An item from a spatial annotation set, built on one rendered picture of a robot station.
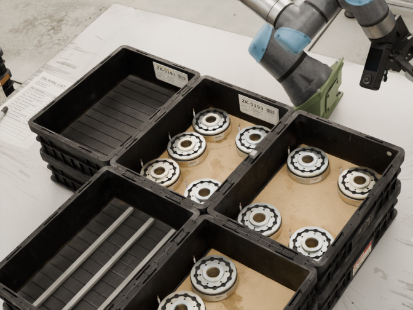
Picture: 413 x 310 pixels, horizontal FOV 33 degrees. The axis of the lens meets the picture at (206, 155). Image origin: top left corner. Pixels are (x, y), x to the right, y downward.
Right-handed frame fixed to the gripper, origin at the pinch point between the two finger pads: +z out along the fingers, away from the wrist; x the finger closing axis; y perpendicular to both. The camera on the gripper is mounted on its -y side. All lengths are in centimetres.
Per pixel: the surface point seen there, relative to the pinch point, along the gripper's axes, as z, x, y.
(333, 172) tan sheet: 2.4, 4.2, -26.8
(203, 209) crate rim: -20, 7, -56
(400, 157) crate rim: -0.5, -11.7, -17.5
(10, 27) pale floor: 15, 276, -25
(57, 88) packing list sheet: -21, 103, -49
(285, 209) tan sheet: -3.4, 3.4, -42.5
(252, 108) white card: -10.5, 29.1, -24.6
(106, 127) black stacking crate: -23, 58, -52
